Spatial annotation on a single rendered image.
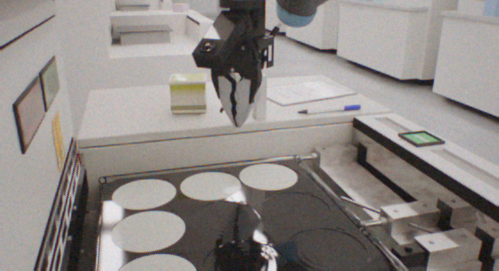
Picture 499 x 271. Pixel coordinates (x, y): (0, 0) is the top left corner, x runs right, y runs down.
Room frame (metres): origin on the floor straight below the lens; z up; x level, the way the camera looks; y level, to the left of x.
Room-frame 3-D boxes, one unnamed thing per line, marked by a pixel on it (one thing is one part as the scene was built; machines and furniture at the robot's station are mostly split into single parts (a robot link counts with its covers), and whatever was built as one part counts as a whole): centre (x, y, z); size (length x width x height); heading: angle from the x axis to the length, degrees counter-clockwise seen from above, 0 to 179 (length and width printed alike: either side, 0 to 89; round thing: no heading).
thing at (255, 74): (0.68, 0.00, 1.07); 0.05 x 0.02 x 0.09; 61
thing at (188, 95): (0.85, 0.12, 1.00); 0.07 x 0.07 x 0.07; 4
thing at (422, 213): (0.54, -0.24, 0.89); 0.08 x 0.03 x 0.03; 105
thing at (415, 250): (0.45, -0.21, 0.90); 0.04 x 0.02 x 0.03; 105
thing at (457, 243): (0.47, -0.26, 0.89); 0.08 x 0.03 x 0.03; 105
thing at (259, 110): (0.79, -0.01, 1.03); 0.06 x 0.04 x 0.13; 105
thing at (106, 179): (0.70, 0.08, 0.90); 0.37 x 0.01 x 0.01; 105
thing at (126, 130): (0.93, 0.04, 0.89); 0.62 x 0.35 x 0.14; 105
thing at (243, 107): (0.70, -0.01, 1.03); 0.06 x 0.03 x 0.09; 151
